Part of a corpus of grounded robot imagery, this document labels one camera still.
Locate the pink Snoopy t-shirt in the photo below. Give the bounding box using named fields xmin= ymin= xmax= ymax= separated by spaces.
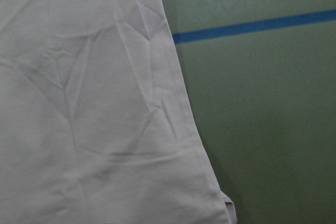
xmin=1 ymin=0 xmax=237 ymax=223

